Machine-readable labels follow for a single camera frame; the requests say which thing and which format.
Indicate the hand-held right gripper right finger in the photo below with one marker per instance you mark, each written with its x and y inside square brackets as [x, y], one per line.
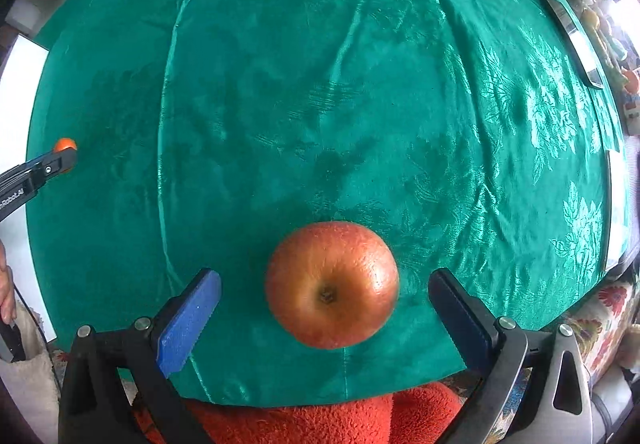
[460, 319]

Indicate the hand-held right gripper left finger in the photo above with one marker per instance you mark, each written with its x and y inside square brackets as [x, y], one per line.
[190, 324]

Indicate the orange fleece garment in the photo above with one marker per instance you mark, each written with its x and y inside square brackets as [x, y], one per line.
[300, 419]

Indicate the white board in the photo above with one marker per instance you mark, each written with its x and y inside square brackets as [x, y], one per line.
[20, 83]

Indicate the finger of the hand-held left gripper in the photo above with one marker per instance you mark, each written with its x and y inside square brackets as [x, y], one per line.
[37, 159]
[52, 168]

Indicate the floral patterned cloth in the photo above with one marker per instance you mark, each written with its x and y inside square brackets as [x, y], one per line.
[610, 314]

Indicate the basket of assorted fruit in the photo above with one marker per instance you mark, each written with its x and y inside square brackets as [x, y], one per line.
[595, 21]

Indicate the silver flat bar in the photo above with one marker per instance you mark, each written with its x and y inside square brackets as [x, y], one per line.
[575, 43]

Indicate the red apple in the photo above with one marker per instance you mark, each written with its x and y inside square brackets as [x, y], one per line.
[332, 286]

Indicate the small orange tangerine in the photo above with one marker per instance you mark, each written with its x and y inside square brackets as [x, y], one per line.
[65, 144]

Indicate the green satin tablecloth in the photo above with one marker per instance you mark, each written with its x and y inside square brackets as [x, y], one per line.
[300, 73]

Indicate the person's left hand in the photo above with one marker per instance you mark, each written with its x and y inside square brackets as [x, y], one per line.
[6, 289]

